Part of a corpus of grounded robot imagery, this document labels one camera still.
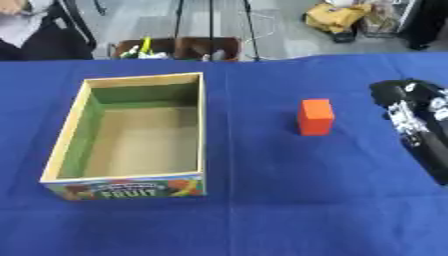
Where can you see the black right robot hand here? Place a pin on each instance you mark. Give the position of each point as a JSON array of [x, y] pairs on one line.
[[421, 110]]

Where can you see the brown box of toys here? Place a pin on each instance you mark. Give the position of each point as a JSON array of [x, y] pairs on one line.
[[181, 49]]

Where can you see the tan box with green inside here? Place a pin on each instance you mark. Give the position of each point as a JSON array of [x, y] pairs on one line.
[[131, 140]]

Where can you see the orange rectangular block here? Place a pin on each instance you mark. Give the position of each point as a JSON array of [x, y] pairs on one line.
[[315, 117]]

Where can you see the yellow bag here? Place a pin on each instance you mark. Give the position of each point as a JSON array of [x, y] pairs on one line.
[[337, 17]]

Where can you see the black tripod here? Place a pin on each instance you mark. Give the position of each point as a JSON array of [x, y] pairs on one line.
[[213, 23]]

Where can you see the person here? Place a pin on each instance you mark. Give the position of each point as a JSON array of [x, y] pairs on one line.
[[35, 30]]

